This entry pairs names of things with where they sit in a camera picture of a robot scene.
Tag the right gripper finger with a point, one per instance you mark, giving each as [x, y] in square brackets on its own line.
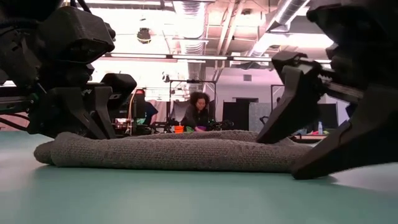
[367, 140]
[295, 105]

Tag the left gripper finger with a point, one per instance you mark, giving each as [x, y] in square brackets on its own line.
[59, 115]
[104, 105]

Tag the grey towel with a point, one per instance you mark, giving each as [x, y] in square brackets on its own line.
[174, 152]

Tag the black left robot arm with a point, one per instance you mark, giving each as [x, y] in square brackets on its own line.
[18, 9]

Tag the black background robot arm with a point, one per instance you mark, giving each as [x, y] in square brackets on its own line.
[220, 125]

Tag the white bottle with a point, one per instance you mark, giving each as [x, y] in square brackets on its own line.
[320, 128]

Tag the black monitor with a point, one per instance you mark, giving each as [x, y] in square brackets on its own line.
[328, 116]

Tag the grey partition panel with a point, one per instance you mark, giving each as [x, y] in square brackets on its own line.
[258, 116]

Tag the person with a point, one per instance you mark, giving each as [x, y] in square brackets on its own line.
[197, 115]
[150, 113]

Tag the black partition panel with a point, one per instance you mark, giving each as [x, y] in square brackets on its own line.
[236, 115]

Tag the orange cup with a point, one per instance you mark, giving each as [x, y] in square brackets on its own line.
[179, 129]

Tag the ceiling light strip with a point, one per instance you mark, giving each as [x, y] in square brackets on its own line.
[192, 57]

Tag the green table mat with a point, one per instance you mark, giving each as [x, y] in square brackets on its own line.
[186, 199]

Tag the silver ceiling duct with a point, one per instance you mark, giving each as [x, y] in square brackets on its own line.
[289, 12]
[191, 31]

